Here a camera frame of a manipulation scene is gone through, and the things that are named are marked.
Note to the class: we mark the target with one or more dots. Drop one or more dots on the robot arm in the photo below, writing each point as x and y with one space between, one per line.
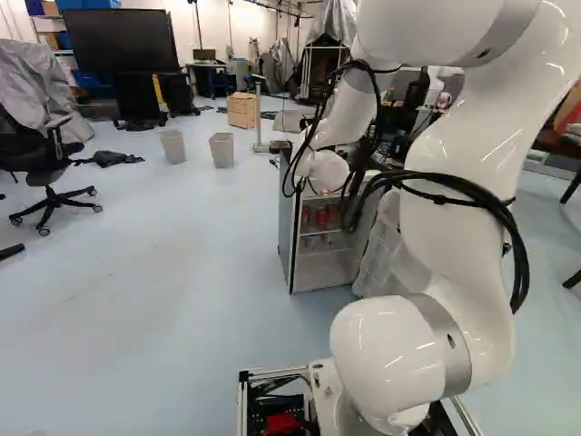
454 136

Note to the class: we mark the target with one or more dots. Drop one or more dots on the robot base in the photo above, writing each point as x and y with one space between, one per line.
272 404

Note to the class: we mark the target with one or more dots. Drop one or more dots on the red drink can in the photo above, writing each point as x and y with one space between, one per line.
321 216
308 216

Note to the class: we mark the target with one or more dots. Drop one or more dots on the small silver fridge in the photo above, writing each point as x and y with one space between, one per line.
318 268

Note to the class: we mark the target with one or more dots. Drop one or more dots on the open fridge door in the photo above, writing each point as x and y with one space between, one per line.
381 254

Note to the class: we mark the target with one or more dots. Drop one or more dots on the grey waste bin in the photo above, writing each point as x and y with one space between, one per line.
221 151
173 146

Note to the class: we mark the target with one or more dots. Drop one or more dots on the grey pole stand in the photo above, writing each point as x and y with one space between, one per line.
258 113

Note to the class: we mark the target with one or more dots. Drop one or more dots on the light wooden drawer cabinet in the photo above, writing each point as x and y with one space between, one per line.
242 110

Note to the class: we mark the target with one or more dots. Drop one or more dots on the dark cloth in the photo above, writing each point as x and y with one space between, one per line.
113 159

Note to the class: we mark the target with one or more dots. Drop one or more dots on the large black screen on stand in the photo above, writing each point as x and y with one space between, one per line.
122 41

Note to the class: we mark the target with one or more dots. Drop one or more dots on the black office chair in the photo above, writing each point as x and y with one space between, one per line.
41 172

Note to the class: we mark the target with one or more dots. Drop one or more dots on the grey cover sheet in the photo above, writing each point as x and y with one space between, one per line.
32 82

